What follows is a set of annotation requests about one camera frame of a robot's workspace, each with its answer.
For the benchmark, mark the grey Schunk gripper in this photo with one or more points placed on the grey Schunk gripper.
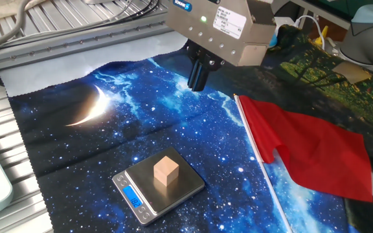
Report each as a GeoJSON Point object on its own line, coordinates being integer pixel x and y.
{"type": "Point", "coordinates": [222, 32]}

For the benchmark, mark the small wooden cube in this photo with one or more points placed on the small wooden cube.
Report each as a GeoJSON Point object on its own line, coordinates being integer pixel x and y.
{"type": "Point", "coordinates": [165, 171]}

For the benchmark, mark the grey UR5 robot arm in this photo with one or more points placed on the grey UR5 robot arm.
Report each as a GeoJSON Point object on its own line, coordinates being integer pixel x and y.
{"type": "Point", "coordinates": [364, 42]}

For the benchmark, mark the silver digital pocket scale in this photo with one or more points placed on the silver digital pocket scale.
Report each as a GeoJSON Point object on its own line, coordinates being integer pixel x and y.
{"type": "Point", "coordinates": [180, 187]}

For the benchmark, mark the small yellow object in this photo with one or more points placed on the small yellow object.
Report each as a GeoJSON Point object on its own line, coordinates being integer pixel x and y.
{"type": "Point", "coordinates": [322, 38]}

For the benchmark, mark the galaxy forest print cloth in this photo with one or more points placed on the galaxy forest print cloth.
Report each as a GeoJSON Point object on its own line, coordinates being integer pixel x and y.
{"type": "Point", "coordinates": [173, 123]}

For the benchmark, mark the white power adapter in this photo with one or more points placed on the white power adapter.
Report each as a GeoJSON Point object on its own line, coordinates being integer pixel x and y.
{"type": "Point", "coordinates": [285, 22]}

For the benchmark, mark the red flag white pole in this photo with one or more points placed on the red flag white pole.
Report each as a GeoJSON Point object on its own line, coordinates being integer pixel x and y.
{"type": "Point", "coordinates": [319, 152]}

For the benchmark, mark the tan cardboard piece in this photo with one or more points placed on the tan cardboard piece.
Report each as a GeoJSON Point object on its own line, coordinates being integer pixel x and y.
{"type": "Point", "coordinates": [351, 72]}

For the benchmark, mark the aluminium profile table frame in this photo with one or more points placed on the aluminium profile table frame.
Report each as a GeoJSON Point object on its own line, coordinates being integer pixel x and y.
{"type": "Point", "coordinates": [60, 42]}

